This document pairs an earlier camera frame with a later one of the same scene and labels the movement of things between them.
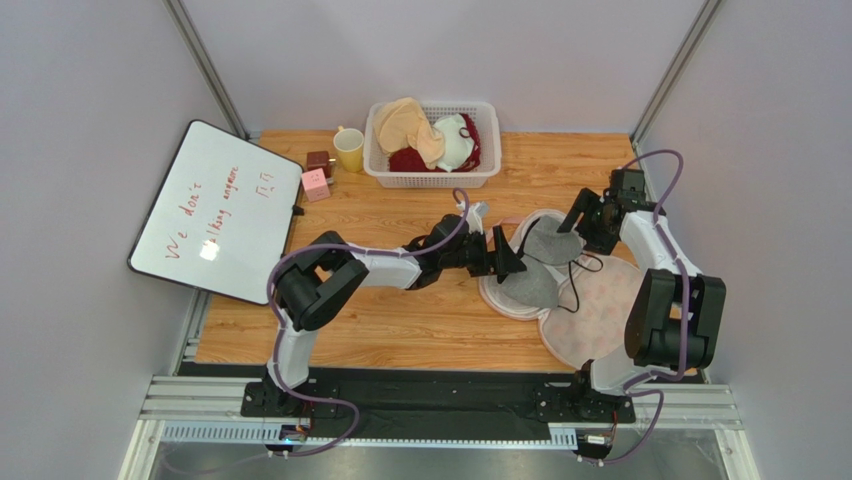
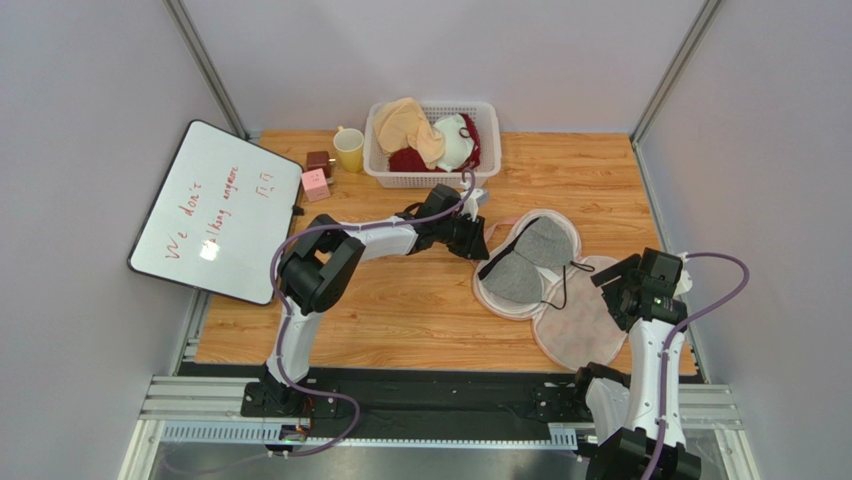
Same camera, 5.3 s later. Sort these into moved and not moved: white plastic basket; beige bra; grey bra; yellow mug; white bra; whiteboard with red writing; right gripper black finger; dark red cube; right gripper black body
Moved: grey bra; right gripper black body; right gripper black finger
Not moved: white plastic basket; white bra; beige bra; whiteboard with red writing; dark red cube; yellow mug
